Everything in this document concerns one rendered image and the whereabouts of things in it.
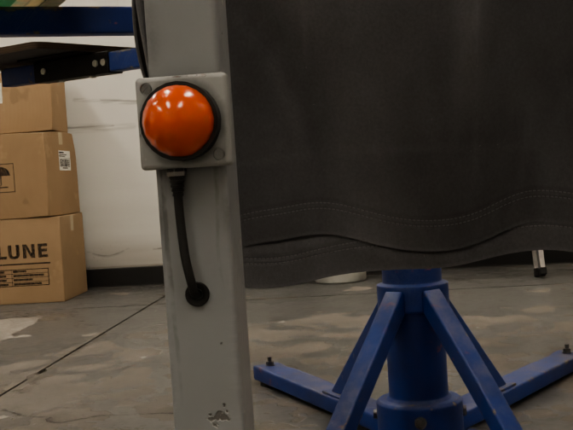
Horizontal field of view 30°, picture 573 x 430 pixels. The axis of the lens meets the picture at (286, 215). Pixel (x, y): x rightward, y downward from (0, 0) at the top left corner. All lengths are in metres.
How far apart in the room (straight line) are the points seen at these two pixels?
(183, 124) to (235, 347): 0.13
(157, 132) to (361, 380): 1.53
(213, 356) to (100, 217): 5.15
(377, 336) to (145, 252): 3.67
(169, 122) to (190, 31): 0.07
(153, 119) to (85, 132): 5.20
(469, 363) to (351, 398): 0.23
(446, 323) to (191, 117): 1.60
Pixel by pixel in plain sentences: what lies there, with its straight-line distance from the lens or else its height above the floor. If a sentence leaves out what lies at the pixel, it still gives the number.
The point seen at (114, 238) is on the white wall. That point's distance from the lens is 5.72.
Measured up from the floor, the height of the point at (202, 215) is 0.60.
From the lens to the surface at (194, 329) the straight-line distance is 0.59.
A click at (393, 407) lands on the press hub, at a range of 2.20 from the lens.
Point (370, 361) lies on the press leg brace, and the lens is 2.06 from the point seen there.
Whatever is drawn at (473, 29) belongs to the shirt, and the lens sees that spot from 0.87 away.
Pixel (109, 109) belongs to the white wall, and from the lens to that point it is 5.71.
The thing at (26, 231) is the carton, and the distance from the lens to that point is 5.35.
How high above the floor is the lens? 0.63
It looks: 3 degrees down
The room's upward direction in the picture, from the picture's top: 4 degrees counter-clockwise
